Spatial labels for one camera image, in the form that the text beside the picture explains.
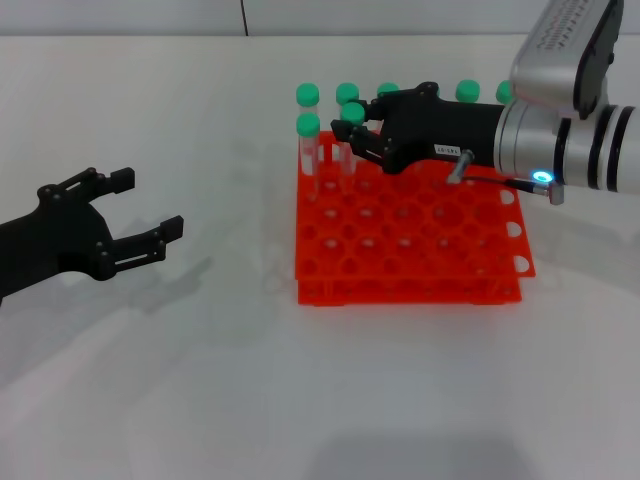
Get right arm cable with connector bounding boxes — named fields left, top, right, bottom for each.
left=446, top=148, right=567, bottom=206

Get orange test tube rack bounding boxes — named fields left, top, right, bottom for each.
left=292, top=128, right=537, bottom=307

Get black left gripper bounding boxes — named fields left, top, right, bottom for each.
left=0, top=168, right=185, bottom=311

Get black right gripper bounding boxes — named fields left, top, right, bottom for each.
left=331, top=82, right=507, bottom=175

